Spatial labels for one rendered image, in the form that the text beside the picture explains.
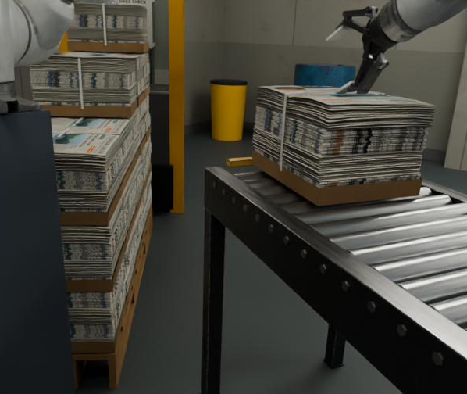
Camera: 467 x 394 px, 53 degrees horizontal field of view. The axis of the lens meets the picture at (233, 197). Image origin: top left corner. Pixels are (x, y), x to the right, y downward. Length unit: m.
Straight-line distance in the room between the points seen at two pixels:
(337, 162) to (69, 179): 0.78
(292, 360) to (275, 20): 4.69
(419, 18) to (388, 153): 0.31
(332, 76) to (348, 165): 3.83
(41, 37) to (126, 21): 1.40
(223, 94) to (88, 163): 4.12
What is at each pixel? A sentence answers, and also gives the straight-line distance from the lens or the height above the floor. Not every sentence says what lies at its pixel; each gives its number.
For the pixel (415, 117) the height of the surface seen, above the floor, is 1.00.
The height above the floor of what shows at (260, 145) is 0.88.
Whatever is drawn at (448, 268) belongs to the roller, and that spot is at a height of 0.78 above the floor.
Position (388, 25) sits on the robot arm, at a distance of 1.04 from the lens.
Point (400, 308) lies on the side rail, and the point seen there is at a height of 0.80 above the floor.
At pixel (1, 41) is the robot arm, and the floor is 1.13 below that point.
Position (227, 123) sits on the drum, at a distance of 5.50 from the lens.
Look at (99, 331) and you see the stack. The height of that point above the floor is 0.23.
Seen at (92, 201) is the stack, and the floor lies 0.68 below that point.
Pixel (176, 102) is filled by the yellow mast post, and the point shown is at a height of 0.76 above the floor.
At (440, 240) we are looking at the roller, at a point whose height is 0.80.
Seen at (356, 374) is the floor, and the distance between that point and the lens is 1.90.
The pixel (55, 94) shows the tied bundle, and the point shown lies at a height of 0.92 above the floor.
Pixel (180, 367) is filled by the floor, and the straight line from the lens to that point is 1.84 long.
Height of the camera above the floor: 1.15
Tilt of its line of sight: 19 degrees down
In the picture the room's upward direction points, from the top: 2 degrees clockwise
